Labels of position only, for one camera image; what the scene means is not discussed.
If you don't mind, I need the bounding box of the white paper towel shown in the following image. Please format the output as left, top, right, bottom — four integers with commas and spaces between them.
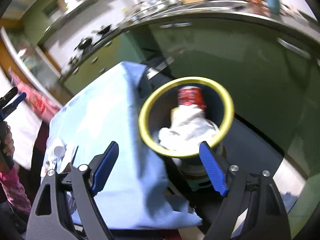
158, 105, 219, 154

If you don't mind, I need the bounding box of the crushed red cola can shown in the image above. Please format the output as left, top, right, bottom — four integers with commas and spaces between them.
177, 86, 206, 111

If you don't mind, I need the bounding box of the yellow rimmed trash bin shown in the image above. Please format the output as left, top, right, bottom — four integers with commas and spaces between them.
138, 76, 234, 158

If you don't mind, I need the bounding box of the person's left hand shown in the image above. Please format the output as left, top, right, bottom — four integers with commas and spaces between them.
3, 125, 15, 156

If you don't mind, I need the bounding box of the blue star tablecloth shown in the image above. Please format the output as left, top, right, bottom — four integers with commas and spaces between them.
44, 61, 202, 230

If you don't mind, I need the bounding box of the pink checkered apron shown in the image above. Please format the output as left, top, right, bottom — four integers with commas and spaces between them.
8, 68, 61, 124

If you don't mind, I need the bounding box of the black wok with lid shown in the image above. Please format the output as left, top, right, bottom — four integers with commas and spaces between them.
74, 37, 93, 51

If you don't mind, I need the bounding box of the teal mug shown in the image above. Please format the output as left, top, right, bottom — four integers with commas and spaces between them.
265, 0, 280, 15

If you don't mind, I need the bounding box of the black wok with handle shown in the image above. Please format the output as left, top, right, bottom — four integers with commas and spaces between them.
97, 24, 112, 36

